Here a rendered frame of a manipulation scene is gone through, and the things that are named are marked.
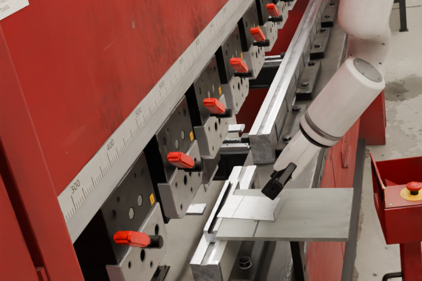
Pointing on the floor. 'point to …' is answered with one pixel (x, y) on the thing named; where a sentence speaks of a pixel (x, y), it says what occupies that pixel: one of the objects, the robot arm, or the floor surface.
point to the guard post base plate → (161, 273)
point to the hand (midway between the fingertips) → (275, 182)
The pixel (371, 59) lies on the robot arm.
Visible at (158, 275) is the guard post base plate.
